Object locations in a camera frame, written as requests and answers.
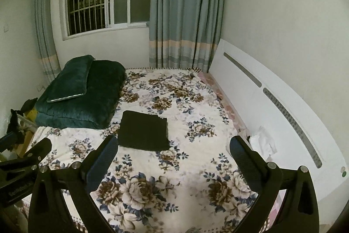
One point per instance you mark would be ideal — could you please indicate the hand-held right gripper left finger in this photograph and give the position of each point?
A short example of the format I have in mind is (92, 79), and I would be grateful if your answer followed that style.
(101, 164)

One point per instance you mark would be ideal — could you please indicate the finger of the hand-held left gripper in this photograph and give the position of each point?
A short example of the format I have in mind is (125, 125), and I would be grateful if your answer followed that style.
(13, 138)
(41, 147)

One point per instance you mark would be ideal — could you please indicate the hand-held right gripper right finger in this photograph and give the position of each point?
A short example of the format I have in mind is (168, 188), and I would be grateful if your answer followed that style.
(245, 164)

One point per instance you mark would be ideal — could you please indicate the black striped garment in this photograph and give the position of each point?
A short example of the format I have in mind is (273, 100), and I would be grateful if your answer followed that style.
(143, 130)

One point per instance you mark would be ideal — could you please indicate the white cloth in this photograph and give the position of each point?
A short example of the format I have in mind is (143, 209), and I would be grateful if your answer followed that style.
(261, 140)

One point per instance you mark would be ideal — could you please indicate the yellow object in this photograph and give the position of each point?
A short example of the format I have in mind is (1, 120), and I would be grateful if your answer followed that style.
(31, 114)

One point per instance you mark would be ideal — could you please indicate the black cloth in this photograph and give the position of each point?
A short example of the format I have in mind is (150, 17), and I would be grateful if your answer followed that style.
(28, 104)

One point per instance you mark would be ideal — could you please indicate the white headboard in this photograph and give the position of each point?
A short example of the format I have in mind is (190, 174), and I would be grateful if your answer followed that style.
(245, 102)

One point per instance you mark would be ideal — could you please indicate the floral printed blanket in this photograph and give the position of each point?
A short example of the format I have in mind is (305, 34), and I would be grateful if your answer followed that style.
(169, 167)

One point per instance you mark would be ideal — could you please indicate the dark green quilt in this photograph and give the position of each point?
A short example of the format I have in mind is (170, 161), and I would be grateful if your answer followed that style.
(92, 96)

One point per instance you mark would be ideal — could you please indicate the dark green pillow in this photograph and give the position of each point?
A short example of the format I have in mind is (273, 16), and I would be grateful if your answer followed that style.
(71, 77)

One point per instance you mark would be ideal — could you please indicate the narrow blue-green curtain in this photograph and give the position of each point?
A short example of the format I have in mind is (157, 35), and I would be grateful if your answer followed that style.
(45, 31)

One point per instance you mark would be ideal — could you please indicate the wide blue-green curtain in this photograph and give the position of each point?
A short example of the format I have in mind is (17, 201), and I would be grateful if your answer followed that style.
(185, 3)

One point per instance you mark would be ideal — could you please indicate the wall socket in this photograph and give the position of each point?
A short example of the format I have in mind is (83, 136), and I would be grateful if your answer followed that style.
(40, 87)

